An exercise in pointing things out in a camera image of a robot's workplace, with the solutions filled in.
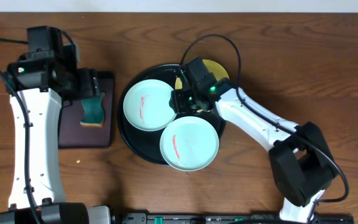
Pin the round black tray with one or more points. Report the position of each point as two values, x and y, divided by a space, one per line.
145 143

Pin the yellow plate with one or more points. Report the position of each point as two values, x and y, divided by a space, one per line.
217 69

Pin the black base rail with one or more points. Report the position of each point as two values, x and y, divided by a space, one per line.
143 218

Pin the light green plate front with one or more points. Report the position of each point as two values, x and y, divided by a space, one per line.
189 143

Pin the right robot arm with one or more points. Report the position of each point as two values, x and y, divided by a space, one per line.
302 165

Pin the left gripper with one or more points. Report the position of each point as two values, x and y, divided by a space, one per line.
91 84

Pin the green sponge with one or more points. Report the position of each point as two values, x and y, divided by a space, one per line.
93 111

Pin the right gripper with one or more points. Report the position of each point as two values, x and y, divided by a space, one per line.
177 98

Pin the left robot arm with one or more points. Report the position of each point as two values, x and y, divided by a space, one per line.
39 82

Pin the light green plate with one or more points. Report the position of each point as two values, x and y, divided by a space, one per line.
189 143
146 105

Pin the rectangular black tray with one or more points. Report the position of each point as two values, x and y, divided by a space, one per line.
73 135

